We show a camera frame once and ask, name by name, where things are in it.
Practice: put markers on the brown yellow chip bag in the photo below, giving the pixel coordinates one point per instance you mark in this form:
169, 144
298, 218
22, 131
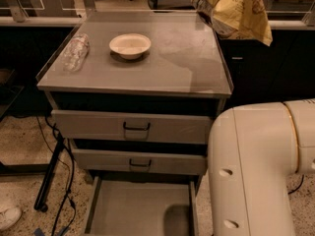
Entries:
236, 19

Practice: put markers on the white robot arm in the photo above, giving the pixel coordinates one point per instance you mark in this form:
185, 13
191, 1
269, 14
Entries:
251, 151

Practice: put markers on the grey drawer cabinet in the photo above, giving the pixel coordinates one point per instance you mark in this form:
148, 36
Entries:
181, 74

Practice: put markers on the grey top drawer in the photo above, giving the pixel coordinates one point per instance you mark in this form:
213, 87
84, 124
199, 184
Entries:
133, 127

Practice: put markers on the grey middle drawer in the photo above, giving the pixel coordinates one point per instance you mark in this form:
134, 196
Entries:
169, 158

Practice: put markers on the grey open bottom drawer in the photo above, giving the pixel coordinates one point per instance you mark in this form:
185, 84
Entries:
123, 208

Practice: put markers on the white paper bowl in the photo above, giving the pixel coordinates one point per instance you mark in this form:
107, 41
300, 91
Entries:
130, 46

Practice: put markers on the clear plastic water bottle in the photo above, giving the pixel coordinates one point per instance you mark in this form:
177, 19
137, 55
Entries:
75, 53

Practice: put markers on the black table leg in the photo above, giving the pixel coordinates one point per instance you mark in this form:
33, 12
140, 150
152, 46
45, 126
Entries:
40, 202

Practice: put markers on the white shoe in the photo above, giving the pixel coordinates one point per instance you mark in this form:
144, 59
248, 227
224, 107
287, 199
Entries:
9, 217

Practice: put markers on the white horizontal rail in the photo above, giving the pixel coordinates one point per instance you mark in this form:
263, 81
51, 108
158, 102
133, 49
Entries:
289, 25

